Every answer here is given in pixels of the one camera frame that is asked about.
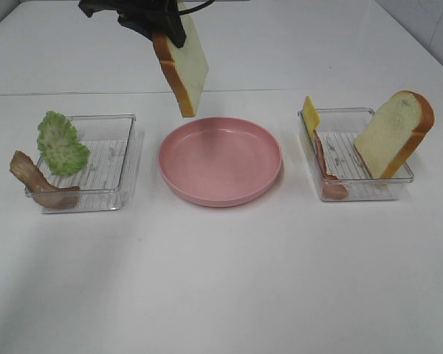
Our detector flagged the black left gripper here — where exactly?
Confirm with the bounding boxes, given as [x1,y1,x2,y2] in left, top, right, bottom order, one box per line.
[78,0,186,48]

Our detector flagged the white bread slice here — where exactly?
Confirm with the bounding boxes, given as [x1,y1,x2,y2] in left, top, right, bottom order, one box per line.
[153,15,209,117]

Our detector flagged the green lettuce leaf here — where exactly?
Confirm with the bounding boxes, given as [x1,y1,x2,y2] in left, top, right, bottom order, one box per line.
[37,111,90,176]

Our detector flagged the yellow cheese slice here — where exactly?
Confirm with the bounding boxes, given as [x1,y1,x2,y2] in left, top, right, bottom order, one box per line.
[302,96,320,139]

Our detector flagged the brown bacon strip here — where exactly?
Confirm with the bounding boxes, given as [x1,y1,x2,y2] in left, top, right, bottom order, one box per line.
[10,150,80,210]

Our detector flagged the red bacon strip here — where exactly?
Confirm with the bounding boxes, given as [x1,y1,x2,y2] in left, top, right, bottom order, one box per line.
[313,131,348,201]

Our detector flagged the pink round plate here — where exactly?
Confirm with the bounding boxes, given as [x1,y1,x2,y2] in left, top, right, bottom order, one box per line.
[158,117,283,207]

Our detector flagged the left clear plastic tray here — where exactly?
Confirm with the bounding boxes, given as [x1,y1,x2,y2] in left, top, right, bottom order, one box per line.
[24,114,144,214]

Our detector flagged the clear plastic tray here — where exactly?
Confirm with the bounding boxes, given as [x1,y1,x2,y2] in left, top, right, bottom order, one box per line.
[24,114,144,214]
[298,108,413,202]

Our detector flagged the right clear plastic tray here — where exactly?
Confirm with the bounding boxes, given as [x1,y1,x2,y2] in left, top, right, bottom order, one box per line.
[298,108,413,202]

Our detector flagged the thick bread slice right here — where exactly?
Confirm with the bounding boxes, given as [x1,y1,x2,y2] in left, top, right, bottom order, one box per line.
[354,91,435,179]

